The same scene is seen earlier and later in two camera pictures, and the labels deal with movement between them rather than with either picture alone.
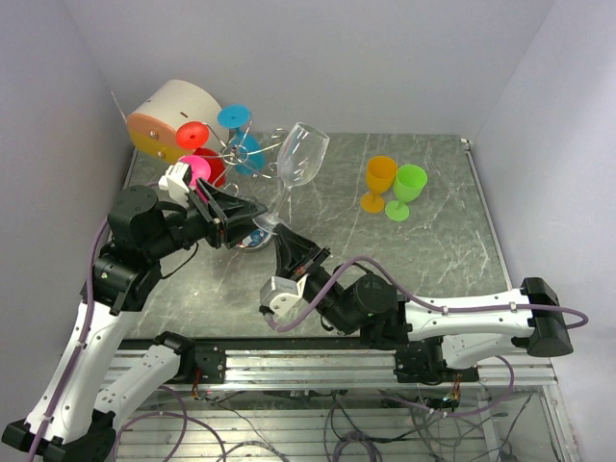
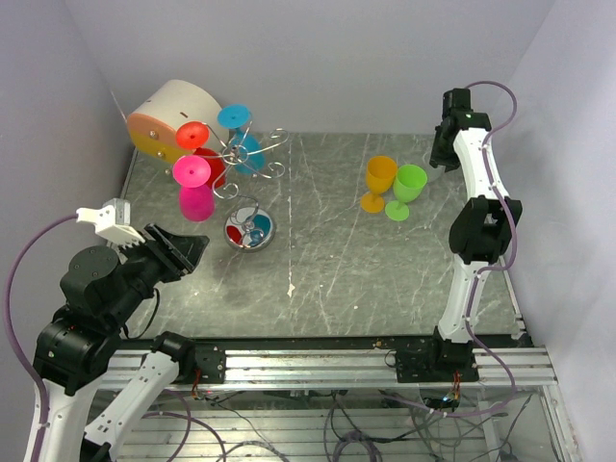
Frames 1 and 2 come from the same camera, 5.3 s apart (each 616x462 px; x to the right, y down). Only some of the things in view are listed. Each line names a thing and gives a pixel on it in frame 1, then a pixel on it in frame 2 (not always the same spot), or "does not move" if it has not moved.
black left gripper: x=237 y=213 → x=176 y=252
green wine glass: x=408 y=185 does not move
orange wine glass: x=381 y=170 does not move
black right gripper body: x=318 y=277 → x=443 y=154
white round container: x=155 y=120 does not move
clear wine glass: x=300 y=154 → x=437 y=174
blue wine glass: x=246 y=149 does not move
